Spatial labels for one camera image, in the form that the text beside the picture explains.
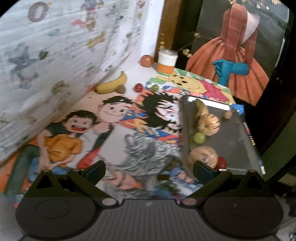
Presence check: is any small brown round fruit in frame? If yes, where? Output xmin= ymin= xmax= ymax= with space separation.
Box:
xmin=223 ymin=110 xmax=232 ymax=120

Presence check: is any white printed cartoon cloth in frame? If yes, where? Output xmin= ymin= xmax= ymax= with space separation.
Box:
xmin=1 ymin=1 xmax=145 ymax=161

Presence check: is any pale round fruit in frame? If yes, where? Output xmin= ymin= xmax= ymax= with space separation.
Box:
xmin=187 ymin=146 xmax=218 ymax=169

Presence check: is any grey metal tray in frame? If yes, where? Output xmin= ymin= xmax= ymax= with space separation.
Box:
xmin=180 ymin=95 xmax=265 ymax=176

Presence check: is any brown wooden door frame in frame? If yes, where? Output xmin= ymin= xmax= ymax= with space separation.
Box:
xmin=154 ymin=0 xmax=182 ymax=62

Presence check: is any red cherry tomato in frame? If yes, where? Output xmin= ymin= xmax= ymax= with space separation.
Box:
xmin=133 ymin=83 xmax=144 ymax=93

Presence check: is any red apple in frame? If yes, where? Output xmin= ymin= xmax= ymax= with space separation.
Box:
xmin=139 ymin=55 xmax=154 ymax=67

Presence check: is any yellow banana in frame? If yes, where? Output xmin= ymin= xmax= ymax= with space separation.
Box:
xmin=195 ymin=99 xmax=209 ymax=133
xmin=95 ymin=71 xmax=127 ymax=94

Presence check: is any green grape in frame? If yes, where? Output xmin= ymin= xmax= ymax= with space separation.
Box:
xmin=151 ymin=84 xmax=159 ymax=93
xmin=193 ymin=132 xmax=206 ymax=144

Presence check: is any cartoon boys drawing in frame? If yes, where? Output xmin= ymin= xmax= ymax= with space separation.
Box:
xmin=1 ymin=92 xmax=133 ymax=203

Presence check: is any woman orange dress painting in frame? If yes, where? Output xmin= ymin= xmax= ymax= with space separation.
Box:
xmin=186 ymin=1 xmax=290 ymax=106

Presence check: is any anime characters drawing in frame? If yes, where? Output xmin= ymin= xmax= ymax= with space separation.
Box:
xmin=99 ymin=92 xmax=203 ymax=201

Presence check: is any small brown kiwi fruit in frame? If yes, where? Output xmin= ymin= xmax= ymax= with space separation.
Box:
xmin=116 ymin=84 xmax=126 ymax=94

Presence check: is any white orange jar vase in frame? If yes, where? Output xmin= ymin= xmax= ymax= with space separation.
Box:
xmin=156 ymin=49 xmax=178 ymax=74

